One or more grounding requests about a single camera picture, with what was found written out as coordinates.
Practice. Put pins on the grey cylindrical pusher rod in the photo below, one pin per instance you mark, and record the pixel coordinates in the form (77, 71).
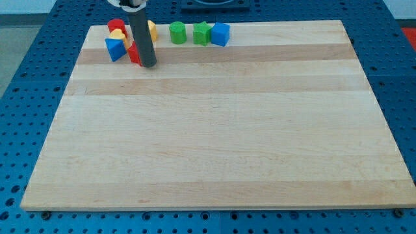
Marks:
(141, 34)

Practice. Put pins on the white rod mount ring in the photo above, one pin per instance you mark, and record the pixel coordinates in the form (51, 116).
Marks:
(129, 5)

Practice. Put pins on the green star block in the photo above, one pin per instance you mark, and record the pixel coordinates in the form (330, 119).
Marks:
(201, 33)

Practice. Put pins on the yellow block behind rod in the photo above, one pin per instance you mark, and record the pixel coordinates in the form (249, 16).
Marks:
(153, 30)

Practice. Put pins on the red cylinder block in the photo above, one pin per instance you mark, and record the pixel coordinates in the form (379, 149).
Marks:
(117, 23)

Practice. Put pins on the yellow heart block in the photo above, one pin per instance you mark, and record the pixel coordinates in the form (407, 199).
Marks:
(119, 35)

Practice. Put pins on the red block by rod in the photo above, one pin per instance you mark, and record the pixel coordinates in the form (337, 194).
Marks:
(133, 54)

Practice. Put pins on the blue triangle block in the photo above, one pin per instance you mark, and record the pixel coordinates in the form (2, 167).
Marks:
(115, 48)

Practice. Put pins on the green cylinder block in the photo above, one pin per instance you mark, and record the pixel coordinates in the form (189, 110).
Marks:
(177, 31)

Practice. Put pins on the blue cube block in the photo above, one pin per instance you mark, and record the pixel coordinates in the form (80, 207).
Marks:
(220, 34)

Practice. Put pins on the wooden board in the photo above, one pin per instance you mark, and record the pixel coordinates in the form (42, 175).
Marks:
(282, 117)

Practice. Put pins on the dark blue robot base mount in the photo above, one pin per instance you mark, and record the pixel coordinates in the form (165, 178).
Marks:
(187, 5)

